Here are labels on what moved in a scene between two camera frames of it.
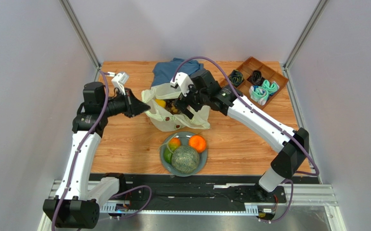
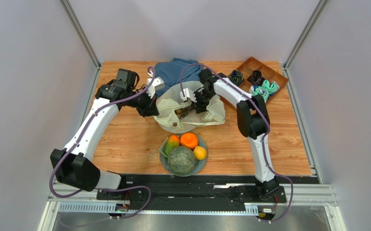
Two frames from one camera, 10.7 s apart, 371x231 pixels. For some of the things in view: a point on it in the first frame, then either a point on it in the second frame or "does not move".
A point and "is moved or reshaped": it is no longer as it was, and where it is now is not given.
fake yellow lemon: (161, 103) → (199, 152)
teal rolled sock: (272, 88) does not move
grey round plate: (168, 166) → (199, 164)
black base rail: (198, 189) does not move
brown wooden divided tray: (259, 83) does not move
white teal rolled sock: (259, 95) does not move
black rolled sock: (256, 78) does not move
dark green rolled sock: (236, 78) does not move
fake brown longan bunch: (171, 105) is moved or reshaped
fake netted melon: (185, 159) does not move
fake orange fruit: (198, 142) → (189, 139)
